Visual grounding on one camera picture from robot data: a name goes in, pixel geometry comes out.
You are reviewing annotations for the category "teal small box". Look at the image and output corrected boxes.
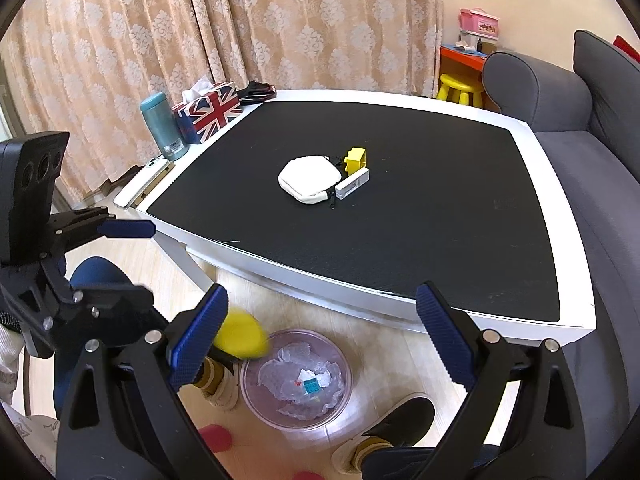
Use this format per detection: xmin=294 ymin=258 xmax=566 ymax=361
xmin=303 ymin=378 xmax=321 ymax=394

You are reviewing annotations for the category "white zip pouch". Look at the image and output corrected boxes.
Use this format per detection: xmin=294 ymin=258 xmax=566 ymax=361
xmin=278 ymin=155 xmax=342 ymax=205

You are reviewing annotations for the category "white rectangular bar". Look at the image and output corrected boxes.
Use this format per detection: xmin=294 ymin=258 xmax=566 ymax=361
xmin=334 ymin=167 xmax=370 ymax=200

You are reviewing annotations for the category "yellow toy brick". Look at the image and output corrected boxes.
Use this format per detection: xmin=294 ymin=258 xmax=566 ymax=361
xmin=344 ymin=146 xmax=367 ymax=176

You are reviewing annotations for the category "yellow black zip case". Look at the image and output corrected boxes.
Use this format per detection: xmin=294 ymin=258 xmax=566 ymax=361
xmin=213 ymin=308 xmax=270 ymax=360

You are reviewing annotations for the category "pink trash bin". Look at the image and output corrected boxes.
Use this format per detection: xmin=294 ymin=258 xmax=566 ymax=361
xmin=240 ymin=328 xmax=352 ymax=432

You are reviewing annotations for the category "white smartphone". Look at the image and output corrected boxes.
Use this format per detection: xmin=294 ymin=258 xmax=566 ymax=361
xmin=114 ymin=156 xmax=175 ymax=209

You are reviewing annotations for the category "teal thermos bottle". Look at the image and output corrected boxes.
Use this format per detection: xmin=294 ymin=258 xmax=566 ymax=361
xmin=140 ymin=92 xmax=189 ymax=162

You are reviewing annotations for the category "right black shoe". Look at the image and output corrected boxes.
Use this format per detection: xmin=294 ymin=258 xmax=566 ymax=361
xmin=331 ymin=392 xmax=435 ymax=474

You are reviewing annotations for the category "union jack tissue box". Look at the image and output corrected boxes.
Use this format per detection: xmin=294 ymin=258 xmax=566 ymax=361
xmin=172 ymin=77 xmax=242 ymax=144

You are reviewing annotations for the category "black table mat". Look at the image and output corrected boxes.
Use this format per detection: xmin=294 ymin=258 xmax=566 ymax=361
xmin=150 ymin=102 xmax=560 ymax=322

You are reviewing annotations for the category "beige patterned curtain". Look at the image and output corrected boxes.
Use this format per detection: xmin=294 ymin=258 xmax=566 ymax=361
xmin=1 ymin=0 xmax=444 ymax=203

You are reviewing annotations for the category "yellow plastic stool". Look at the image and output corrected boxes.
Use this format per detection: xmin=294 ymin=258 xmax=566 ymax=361
xmin=436 ymin=73 xmax=485 ymax=108

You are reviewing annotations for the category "grey sofa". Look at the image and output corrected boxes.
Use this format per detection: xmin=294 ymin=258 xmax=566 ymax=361
xmin=483 ymin=30 xmax=639 ymax=470

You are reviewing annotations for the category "red kids desk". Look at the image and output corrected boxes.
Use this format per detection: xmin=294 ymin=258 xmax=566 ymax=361
xmin=438 ymin=46 xmax=498 ymax=112

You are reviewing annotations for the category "pink storage box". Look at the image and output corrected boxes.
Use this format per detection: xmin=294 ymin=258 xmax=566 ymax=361
xmin=459 ymin=8 xmax=499 ymax=38

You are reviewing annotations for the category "red cushion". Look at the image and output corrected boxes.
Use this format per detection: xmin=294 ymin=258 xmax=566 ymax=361
xmin=613 ymin=35 xmax=640 ymax=63

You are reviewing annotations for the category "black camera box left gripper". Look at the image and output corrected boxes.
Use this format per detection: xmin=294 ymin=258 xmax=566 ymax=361
xmin=1 ymin=131 xmax=70 ymax=266

